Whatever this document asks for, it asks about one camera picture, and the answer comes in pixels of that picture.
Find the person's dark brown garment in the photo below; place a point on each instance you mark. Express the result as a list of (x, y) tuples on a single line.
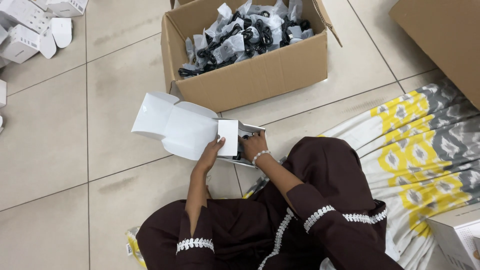
[(318, 217)]

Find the person's right hand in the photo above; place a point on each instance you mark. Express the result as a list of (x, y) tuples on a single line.
[(255, 147)]

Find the yellow grey patterned cloth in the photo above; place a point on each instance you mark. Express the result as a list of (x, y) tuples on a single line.
[(416, 157)]

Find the white product box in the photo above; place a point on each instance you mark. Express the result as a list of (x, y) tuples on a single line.
[(180, 125)]

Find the yellow plastic packet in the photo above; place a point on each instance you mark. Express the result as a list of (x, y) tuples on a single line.
[(134, 247), (255, 187)]

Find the large closed cardboard carton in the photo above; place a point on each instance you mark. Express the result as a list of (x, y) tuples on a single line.
[(446, 41)]

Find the white printed box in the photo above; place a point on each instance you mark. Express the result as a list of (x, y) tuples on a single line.
[(455, 240)]

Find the open cardboard carton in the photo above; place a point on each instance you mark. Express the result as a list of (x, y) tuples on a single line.
[(247, 80)]

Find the pile of white boxes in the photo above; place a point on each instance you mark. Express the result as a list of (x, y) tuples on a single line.
[(32, 32)]

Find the person's right fingers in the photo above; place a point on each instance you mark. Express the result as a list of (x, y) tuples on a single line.
[(252, 135)]

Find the person's left hand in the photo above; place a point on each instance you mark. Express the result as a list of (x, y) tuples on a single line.
[(207, 157)]

